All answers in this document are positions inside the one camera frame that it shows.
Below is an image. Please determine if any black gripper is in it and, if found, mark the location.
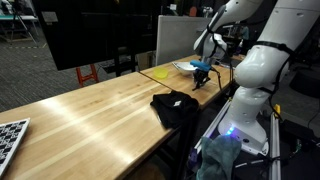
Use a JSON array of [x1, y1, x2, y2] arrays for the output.
[[194, 68, 212, 90]]

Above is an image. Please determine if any blue plastic cup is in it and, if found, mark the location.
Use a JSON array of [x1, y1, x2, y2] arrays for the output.
[[189, 59, 213, 73]]

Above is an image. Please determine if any white plate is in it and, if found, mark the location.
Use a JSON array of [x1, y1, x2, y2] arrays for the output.
[[176, 62, 196, 76]]

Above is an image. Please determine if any black cloth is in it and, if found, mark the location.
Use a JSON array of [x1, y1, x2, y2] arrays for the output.
[[150, 89, 201, 130]]

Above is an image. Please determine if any yellow plastic bowl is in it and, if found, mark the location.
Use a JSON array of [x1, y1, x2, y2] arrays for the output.
[[153, 67, 170, 80]]

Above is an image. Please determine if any grey laptop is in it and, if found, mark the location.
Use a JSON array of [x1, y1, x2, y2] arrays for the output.
[[229, 55, 243, 69]]

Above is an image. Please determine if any white divider board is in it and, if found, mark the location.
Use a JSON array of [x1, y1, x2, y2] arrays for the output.
[[155, 14, 213, 67]]

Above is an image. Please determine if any cardboard box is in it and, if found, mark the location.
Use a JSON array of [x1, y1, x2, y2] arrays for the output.
[[137, 50, 157, 72]]

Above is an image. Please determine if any black table leg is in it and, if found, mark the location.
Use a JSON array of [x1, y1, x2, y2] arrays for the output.
[[173, 108, 203, 180]]

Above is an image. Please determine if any seated person teal shirt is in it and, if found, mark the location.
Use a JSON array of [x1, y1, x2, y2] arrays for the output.
[[241, 24, 251, 41]]

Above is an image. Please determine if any teal cloth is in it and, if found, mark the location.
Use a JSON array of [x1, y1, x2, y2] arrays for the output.
[[195, 134, 243, 180]]

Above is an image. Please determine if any black power box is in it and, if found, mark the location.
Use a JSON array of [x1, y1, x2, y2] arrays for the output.
[[282, 119, 316, 145]]

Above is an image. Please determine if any orange stool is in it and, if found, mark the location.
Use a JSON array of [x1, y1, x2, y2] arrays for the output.
[[75, 63, 100, 88]]

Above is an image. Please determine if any large black screen panel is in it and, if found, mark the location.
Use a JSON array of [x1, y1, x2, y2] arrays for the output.
[[33, 0, 161, 72]]

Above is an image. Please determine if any grey label plate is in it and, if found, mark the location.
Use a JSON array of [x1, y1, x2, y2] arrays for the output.
[[41, 10, 60, 23]]

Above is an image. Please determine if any large checkerboard board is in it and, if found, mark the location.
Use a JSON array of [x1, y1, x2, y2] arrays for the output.
[[0, 116, 32, 178]]

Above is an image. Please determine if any aluminium rail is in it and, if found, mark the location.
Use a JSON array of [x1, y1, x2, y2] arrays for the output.
[[268, 111, 283, 180], [194, 98, 233, 155]]

